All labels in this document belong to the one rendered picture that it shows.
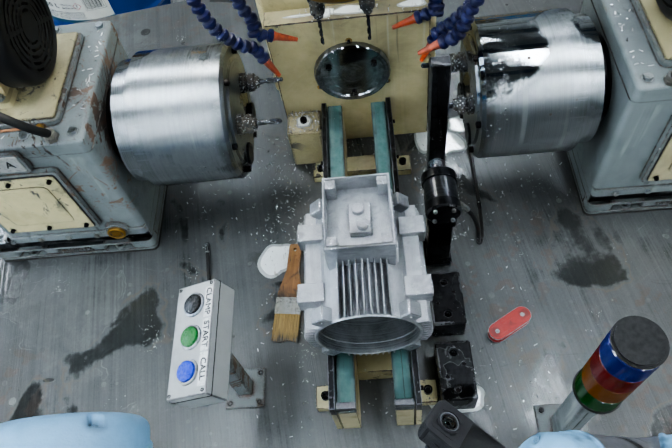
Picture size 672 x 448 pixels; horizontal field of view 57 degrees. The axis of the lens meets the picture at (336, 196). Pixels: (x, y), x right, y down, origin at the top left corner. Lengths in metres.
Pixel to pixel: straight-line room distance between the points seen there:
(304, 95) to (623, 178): 0.63
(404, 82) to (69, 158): 0.64
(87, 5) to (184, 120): 1.61
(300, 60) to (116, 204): 0.44
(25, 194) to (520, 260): 0.91
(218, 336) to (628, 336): 0.53
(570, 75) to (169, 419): 0.89
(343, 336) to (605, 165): 0.56
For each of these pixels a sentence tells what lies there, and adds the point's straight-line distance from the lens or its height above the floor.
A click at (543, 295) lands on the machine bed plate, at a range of 1.22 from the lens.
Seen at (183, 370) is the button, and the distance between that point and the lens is 0.91.
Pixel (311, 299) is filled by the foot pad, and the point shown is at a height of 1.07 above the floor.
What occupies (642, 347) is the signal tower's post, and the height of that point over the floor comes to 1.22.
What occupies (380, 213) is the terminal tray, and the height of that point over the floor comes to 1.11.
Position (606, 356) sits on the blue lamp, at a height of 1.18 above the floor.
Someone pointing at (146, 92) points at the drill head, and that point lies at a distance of 1.10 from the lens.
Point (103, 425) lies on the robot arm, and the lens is 0.46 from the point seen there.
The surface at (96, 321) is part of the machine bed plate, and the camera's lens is 1.32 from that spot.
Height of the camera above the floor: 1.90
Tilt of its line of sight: 57 degrees down
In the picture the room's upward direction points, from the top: 11 degrees counter-clockwise
